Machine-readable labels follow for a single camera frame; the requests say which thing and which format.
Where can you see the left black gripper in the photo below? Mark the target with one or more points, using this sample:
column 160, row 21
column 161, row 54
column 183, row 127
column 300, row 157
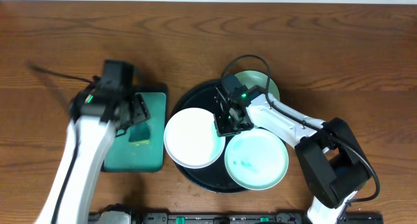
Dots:
column 137, row 108

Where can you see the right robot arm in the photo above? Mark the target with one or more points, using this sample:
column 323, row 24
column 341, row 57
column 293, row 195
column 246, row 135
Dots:
column 334, row 166

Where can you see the white plate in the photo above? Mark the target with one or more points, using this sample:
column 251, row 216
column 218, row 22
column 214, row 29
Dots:
column 191, row 139

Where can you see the far mint green plate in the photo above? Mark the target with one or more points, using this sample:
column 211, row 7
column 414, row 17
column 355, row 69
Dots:
column 251, row 78

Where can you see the round black serving tray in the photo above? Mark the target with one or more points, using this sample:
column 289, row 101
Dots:
column 215, row 177

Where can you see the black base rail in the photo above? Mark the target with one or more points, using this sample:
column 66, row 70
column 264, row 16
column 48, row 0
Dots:
column 129, row 215

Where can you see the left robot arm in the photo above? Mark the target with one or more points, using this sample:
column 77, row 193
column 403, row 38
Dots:
column 98, row 113

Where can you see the near mint green plate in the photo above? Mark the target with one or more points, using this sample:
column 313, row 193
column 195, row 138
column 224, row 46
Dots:
column 256, row 159

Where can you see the green scrubbing sponge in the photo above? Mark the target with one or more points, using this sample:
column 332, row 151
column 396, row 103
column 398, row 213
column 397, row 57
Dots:
column 140, row 134

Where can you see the mint green plate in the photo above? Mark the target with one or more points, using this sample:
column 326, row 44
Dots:
column 251, row 78
column 256, row 159

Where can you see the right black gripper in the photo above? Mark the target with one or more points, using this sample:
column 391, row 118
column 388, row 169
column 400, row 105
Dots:
column 226, row 124

